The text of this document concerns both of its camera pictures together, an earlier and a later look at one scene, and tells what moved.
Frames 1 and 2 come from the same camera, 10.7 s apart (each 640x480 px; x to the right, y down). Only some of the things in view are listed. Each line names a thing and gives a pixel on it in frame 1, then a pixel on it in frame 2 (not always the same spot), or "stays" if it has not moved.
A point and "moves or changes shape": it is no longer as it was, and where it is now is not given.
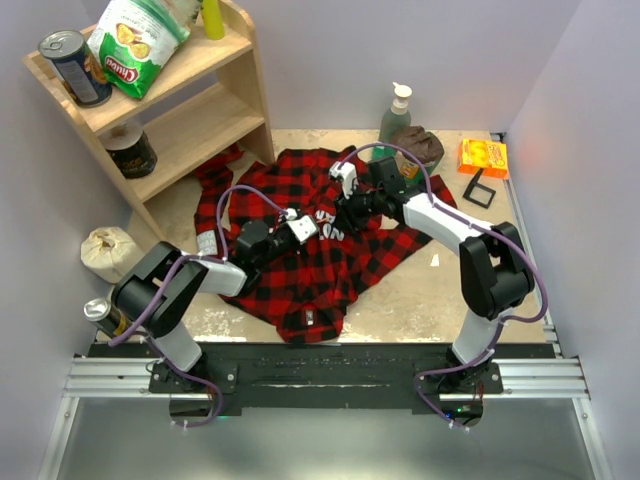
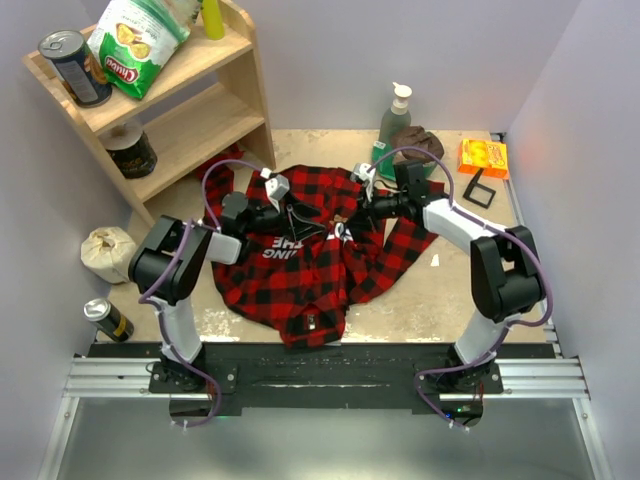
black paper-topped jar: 129,149 stays
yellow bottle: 213,21 stays
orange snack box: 491,156 stays
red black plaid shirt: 304,225 moves or changes shape
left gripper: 283,224 -> 300,225
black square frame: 476,184 stays
